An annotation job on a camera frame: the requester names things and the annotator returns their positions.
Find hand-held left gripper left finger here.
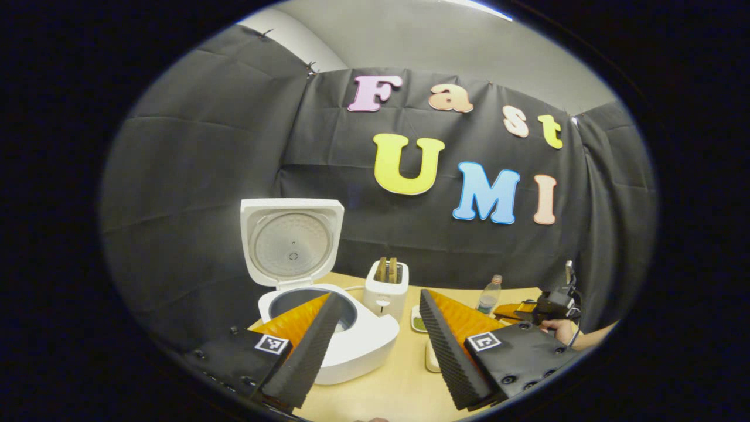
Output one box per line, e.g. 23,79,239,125
182,293,346,411

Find white rice cooker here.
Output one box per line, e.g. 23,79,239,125
240,198,401,386

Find black backdrop cloth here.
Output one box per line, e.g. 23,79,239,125
100,23,658,352

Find clear plastic bottle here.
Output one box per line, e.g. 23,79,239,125
476,274,503,318

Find white toaster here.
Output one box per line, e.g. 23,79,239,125
363,260,410,323

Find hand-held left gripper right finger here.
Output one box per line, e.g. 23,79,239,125
419,289,591,411

